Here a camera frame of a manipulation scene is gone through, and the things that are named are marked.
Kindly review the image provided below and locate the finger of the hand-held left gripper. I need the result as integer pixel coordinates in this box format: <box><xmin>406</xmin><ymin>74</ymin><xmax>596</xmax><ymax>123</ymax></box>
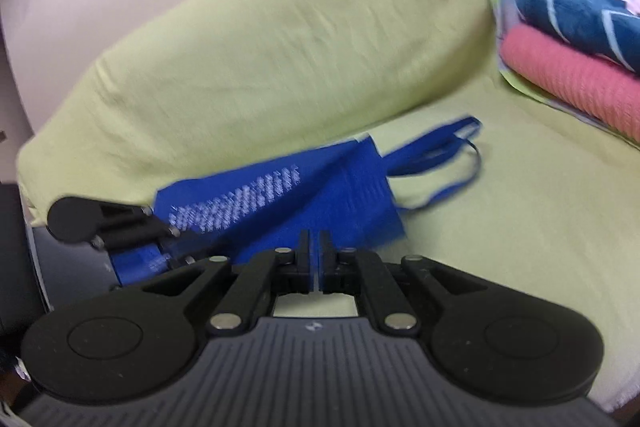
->
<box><xmin>92</xmin><ymin>201</ymin><xmax>182</xmax><ymax>252</ymax></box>
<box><xmin>159</xmin><ymin>249</ymin><xmax>198</xmax><ymax>269</ymax></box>

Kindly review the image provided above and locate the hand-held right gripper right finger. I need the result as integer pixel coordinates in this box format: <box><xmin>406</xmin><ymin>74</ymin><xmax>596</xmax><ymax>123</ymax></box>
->
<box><xmin>319</xmin><ymin>231</ymin><xmax>490</xmax><ymax>334</ymax></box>

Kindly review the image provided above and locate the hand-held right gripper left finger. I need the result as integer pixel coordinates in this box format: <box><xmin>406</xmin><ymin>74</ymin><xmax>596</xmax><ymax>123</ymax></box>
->
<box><xmin>142</xmin><ymin>231</ymin><xmax>313</xmax><ymax>334</ymax></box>

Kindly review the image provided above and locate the blue shopping bag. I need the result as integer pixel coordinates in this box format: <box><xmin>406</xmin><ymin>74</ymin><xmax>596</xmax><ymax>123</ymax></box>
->
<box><xmin>110</xmin><ymin>116</ymin><xmax>484</xmax><ymax>289</ymax></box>

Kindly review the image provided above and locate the pink knitted towel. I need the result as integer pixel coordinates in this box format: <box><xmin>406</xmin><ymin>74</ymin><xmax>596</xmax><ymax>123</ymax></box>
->
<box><xmin>500</xmin><ymin>24</ymin><xmax>640</xmax><ymax>144</ymax></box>

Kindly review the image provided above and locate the blue striped towel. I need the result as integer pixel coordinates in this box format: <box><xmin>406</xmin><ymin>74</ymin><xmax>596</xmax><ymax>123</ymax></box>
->
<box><xmin>515</xmin><ymin>0</ymin><xmax>640</xmax><ymax>74</ymax></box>

